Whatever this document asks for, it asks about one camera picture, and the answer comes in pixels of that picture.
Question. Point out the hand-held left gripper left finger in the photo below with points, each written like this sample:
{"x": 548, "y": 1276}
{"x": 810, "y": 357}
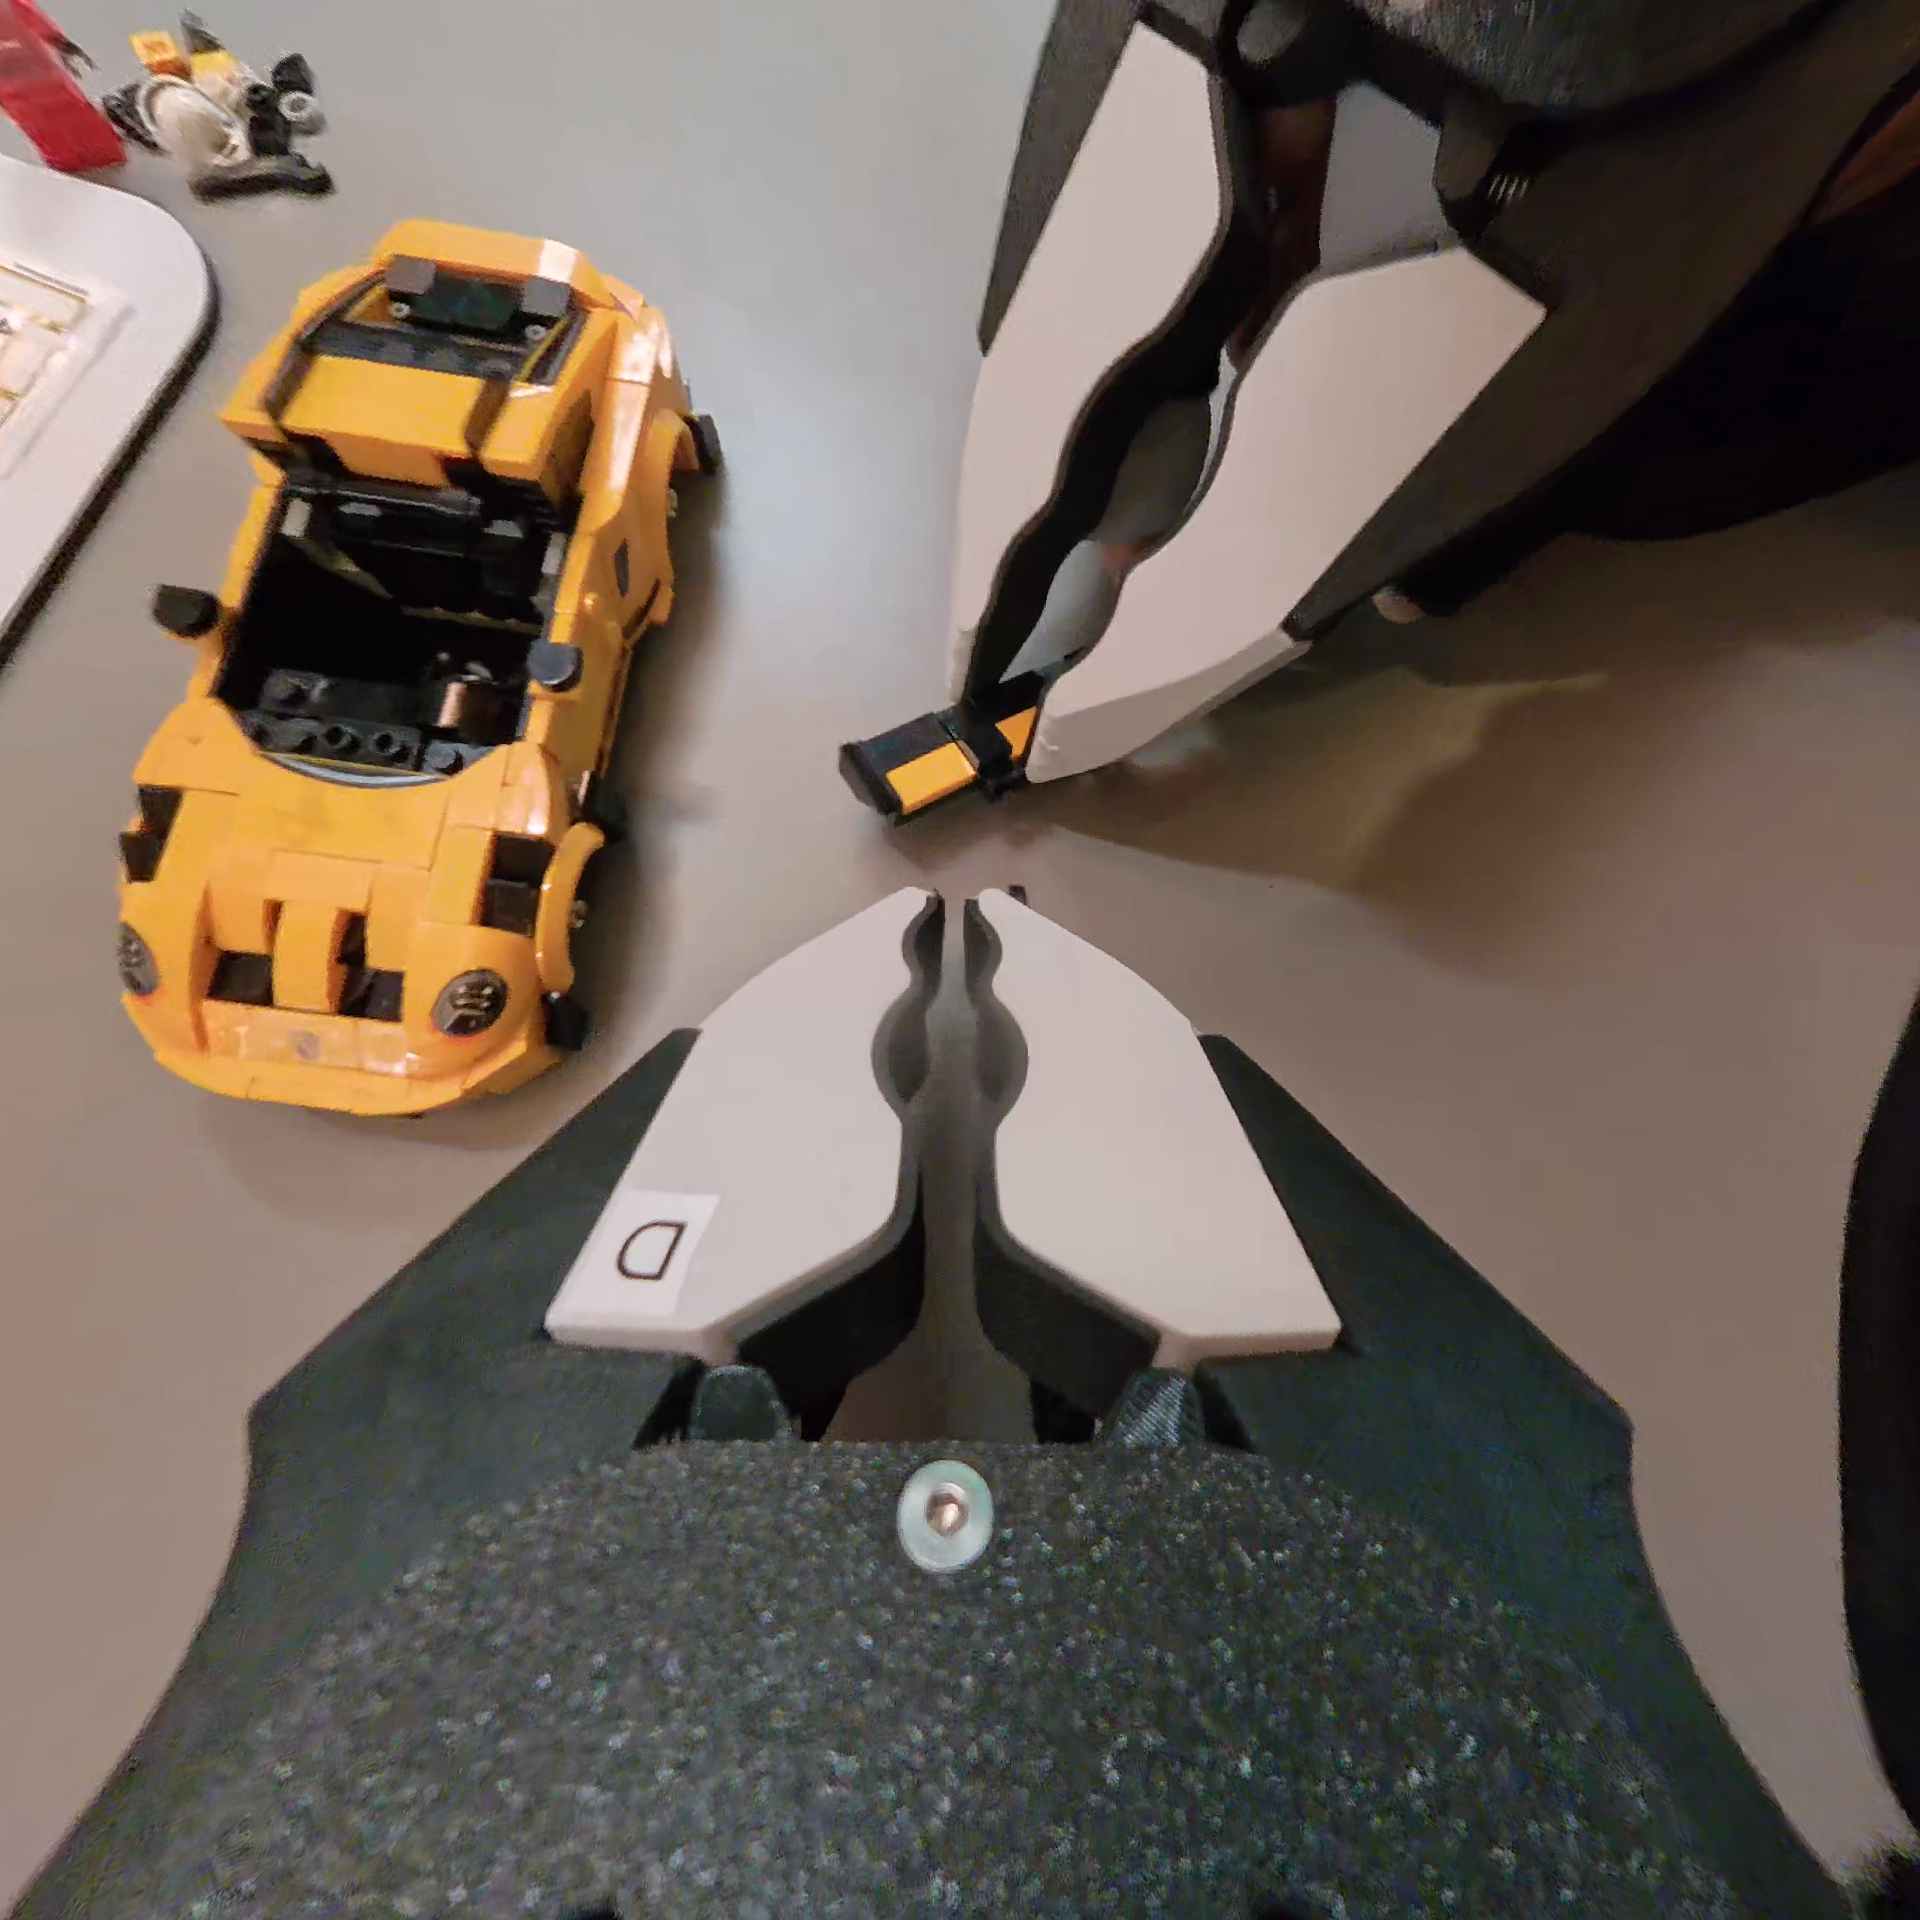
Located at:
{"x": 749, "y": 1155}

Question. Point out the red lego minifigure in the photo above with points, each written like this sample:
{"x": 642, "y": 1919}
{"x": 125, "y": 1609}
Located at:
{"x": 53, "y": 91}

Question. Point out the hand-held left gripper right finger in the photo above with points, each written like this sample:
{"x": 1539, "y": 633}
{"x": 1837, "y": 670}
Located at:
{"x": 1155, "y": 1172}

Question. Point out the lego sticker sheet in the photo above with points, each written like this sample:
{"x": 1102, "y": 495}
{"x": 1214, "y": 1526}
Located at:
{"x": 59, "y": 359}

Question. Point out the yellow black lego spoiler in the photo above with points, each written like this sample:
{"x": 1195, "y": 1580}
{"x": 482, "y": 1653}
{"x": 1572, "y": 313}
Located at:
{"x": 930, "y": 765}

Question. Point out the yellow lego car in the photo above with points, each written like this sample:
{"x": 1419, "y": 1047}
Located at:
{"x": 434, "y": 810}

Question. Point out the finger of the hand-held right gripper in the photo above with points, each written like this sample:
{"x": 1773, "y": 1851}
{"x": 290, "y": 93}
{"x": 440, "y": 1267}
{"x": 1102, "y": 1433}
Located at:
{"x": 1096, "y": 301}
{"x": 1348, "y": 482}

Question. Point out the small orange lego piece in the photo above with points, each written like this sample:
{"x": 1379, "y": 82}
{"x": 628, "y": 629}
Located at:
{"x": 158, "y": 53}

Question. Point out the white book stand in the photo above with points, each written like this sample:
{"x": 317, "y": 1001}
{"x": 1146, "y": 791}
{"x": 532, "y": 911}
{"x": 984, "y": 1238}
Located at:
{"x": 149, "y": 301}

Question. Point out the white lego helmet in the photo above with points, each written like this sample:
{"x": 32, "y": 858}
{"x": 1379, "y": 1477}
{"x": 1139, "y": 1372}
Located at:
{"x": 192, "y": 118}

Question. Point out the person's right hand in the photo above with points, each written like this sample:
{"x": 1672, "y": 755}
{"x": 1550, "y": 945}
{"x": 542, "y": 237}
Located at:
{"x": 1400, "y": 604}

